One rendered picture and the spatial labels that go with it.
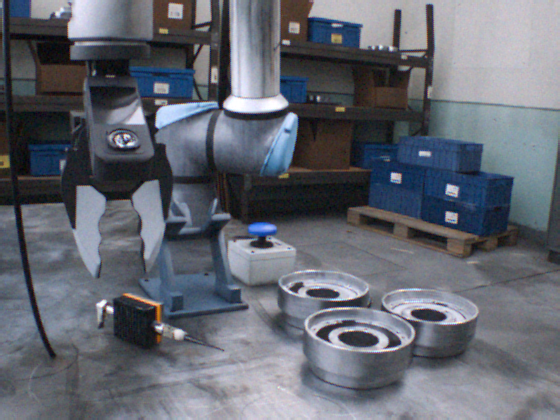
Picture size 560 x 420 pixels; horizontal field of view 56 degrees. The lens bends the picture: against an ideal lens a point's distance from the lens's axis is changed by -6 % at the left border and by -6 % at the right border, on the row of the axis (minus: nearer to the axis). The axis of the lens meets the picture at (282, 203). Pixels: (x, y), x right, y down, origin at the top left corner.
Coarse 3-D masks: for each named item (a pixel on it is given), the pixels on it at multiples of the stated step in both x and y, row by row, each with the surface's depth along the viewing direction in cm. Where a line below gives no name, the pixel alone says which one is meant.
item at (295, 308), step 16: (304, 272) 69; (320, 272) 69; (336, 272) 69; (304, 288) 66; (320, 288) 67; (336, 288) 66; (352, 288) 67; (368, 288) 63; (288, 304) 61; (304, 304) 60; (320, 304) 59; (336, 304) 59; (352, 304) 60; (288, 320) 63; (304, 320) 61
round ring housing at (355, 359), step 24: (336, 312) 57; (360, 312) 57; (384, 312) 56; (312, 336) 50; (336, 336) 53; (360, 336) 54; (384, 336) 53; (408, 336) 53; (312, 360) 50; (336, 360) 48; (360, 360) 47; (384, 360) 48; (408, 360) 50; (336, 384) 49; (360, 384) 48; (384, 384) 49
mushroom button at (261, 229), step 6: (258, 222) 79; (264, 222) 79; (252, 228) 76; (258, 228) 76; (264, 228) 76; (270, 228) 76; (276, 228) 77; (252, 234) 76; (258, 234) 76; (264, 234) 76; (270, 234) 76; (258, 240) 78; (264, 240) 77
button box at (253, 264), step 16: (240, 240) 80; (256, 240) 79; (272, 240) 81; (240, 256) 76; (256, 256) 74; (272, 256) 75; (288, 256) 76; (240, 272) 76; (256, 272) 74; (272, 272) 76; (288, 272) 77
